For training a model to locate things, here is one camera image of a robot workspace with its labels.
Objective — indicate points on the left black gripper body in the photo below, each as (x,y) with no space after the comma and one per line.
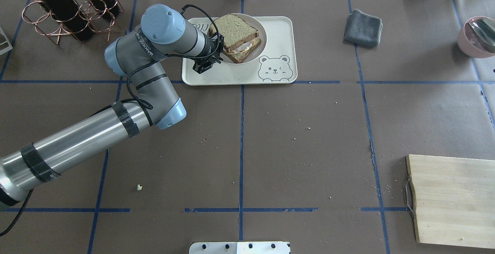
(211,46)

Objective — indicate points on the white round plate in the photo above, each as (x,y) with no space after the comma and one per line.
(262,35)

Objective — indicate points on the bread slice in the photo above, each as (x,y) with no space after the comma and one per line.
(240,57)
(235,30)

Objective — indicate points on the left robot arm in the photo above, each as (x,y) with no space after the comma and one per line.
(162,33)

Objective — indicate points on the cream bear serving tray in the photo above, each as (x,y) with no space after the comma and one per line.
(277,63)

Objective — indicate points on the bread slice under egg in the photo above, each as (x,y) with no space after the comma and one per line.
(240,57)

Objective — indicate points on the fried egg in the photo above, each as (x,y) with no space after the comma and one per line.
(245,46)

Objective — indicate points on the folded grey cloth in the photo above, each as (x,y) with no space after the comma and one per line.
(363,29)

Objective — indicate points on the dark green wine bottle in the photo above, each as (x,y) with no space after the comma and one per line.
(70,17)

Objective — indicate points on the pink bowl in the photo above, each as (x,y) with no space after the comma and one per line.
(469,42)

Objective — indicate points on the metal scoop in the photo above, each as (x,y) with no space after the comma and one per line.
(484,29)

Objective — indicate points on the wooden cutting board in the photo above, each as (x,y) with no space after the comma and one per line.
(453,200)

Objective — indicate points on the copper wire bottle rack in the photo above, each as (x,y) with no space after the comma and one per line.
(40,18)

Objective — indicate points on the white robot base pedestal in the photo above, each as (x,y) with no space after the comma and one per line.
(253,247)

